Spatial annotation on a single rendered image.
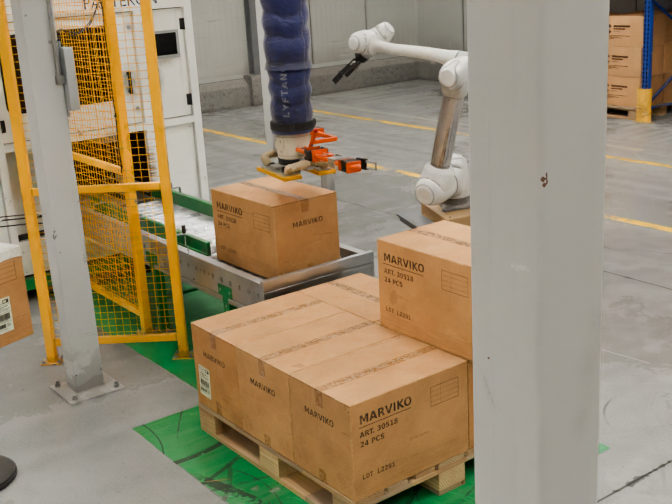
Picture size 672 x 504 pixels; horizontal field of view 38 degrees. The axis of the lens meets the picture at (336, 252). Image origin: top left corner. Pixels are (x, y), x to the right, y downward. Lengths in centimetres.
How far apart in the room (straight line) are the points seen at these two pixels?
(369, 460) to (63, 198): 213
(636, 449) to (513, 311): 334
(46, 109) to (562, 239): 397
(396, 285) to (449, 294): 33
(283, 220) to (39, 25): 148
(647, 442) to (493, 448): 329
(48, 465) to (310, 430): 134
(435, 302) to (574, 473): 274
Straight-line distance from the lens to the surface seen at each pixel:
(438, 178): 489
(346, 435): 370
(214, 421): 462
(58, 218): 503
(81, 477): 453
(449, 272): 391
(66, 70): 491
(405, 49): 496
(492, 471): 133
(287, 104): 484
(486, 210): 120
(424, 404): 387
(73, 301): 515
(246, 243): 514
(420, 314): 411
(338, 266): 505
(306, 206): 497
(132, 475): 447
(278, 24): 478
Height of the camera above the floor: 213
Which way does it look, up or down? 17 degrees down
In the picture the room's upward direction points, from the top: 3 degrees counter-clockwise
